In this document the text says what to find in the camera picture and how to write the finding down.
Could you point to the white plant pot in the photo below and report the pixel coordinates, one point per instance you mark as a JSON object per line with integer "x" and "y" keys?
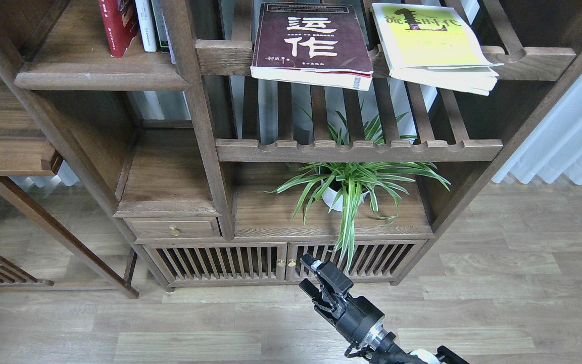
{"x": 342, "y": 195}

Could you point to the dark red book white characters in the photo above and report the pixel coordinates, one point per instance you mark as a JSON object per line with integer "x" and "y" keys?
{"x": 311, "y": 43}

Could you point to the white curtain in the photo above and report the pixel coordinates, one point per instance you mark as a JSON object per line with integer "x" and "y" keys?
{"x": 553, "y": 149}

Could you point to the green spider plant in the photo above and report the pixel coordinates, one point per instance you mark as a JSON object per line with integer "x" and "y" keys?
{"x": 382, "y": 176}

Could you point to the dark wooden bookshelf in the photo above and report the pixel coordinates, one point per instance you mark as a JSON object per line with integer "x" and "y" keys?
{"x": 188, "y": 144}

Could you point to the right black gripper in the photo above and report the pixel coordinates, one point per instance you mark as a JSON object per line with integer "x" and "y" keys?
{"x": 356, "y": 319}

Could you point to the brass drawer knob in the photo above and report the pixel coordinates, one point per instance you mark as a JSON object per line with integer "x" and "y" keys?
{"x": 175, "y": 232}

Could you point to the brass cabinet door knobs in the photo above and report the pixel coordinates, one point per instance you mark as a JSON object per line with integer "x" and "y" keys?
{"x": 290, "y": 263}

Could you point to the white upright book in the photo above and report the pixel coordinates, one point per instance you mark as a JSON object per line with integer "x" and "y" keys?
{"x": 146, "y": 25}

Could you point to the dark upright book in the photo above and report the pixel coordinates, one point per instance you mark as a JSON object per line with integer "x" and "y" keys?
{"x": 160, "y": 26}

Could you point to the red cover book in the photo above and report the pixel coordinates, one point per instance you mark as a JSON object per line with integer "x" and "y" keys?
{"x": 120, "y": 21}

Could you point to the wooden side furniture left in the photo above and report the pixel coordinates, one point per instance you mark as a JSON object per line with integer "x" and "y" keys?
{"x": 24, "y": 152}

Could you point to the yellow green cover book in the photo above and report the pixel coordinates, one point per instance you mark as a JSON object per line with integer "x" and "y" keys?
{"x": 433, "y": 46}

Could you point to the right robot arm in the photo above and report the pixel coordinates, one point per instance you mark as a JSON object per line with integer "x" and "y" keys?
{"x": 389, "y": 352}

